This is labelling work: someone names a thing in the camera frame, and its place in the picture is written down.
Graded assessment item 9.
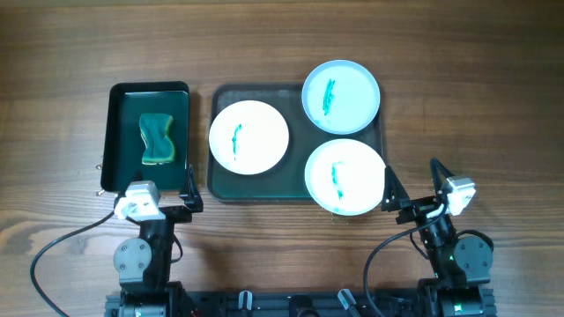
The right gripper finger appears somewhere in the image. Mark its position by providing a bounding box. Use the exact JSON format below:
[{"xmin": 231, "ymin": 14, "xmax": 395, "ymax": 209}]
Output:
[
  {"xmin": 430, "ymin": 158, "xmax": 453, "ymax": 194},
  {"xmin": 381, "ymin": 166, "xmax": 412, "ymax": 211}
]

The green yellow sponge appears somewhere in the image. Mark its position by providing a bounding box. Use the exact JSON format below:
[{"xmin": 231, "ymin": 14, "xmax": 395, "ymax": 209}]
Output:
[{"xmin": 139, "ymin": 113, "xmax": 176, "ymax": 166}]

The white plate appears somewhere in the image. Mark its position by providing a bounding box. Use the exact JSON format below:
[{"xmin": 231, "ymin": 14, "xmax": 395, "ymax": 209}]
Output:
[
  {"xmin": 304, "ymin": 138, "xmax": 385, "ymax": 217},
  {"xmin": 208, "ymin": 100, "xmax": 290, "ymax": 175},
  {"xmin": 301, "ymin": 60, "xmax": 381, "ymax": 135}
]

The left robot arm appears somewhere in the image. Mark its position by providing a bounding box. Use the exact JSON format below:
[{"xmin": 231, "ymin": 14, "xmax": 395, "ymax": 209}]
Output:
[{"xmin": 105, "ymin": 166, "xmax": 204, "ymax": 317}]

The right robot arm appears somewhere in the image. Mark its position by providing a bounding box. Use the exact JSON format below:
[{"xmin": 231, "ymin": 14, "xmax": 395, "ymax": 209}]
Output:
[{"xmin": 382, "ymin": 158, "xmax": 497, "ymax": 317}]

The small black water tray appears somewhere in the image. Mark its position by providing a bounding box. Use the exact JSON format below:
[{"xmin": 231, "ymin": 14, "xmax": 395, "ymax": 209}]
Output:
[{"xmin": 100, "ymin": 81, "xmax": 189, "ymax": 193}]

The large grey serving tray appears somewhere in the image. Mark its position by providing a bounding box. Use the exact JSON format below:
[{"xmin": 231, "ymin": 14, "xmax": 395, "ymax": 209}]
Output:
[{"xmin": 205, "ymin": 83, "xmax": 385, "ymax": 204}]

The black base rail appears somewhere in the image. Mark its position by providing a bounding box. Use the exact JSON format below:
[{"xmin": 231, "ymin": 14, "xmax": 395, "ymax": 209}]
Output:
[{"xmin": 104, "ymin": 289, "xmax": 497, "ymax": 317}]

